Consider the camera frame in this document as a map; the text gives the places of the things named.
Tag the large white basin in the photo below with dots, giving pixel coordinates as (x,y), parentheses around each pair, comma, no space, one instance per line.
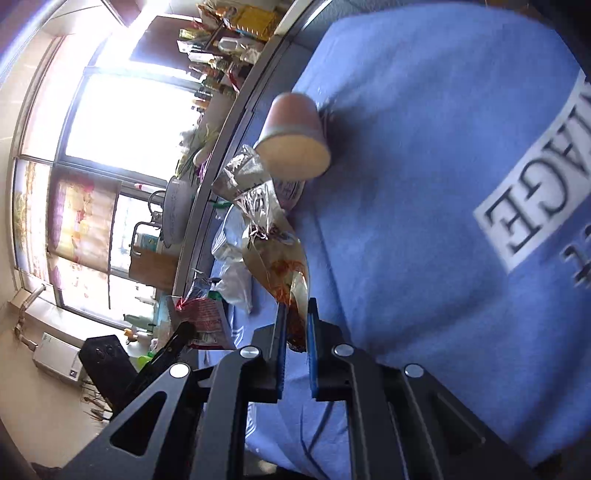
(176,210)

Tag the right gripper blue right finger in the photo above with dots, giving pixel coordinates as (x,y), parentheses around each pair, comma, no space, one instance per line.
(312,346)

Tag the pink paper cup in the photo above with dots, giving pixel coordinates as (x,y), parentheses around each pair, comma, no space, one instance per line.
(292,143)

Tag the red yellow snack box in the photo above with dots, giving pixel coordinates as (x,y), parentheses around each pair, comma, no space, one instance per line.
(211,327)

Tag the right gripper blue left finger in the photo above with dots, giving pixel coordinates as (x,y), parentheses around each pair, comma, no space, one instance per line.
(280,348)

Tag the clear orange snack wrapper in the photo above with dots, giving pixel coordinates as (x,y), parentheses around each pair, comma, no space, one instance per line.
(275,257)

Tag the white tissue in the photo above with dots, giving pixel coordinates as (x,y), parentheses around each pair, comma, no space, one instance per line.
(234,281)

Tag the blue printed tablecloth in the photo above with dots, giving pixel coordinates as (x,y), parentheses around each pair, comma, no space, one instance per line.
(452,228)

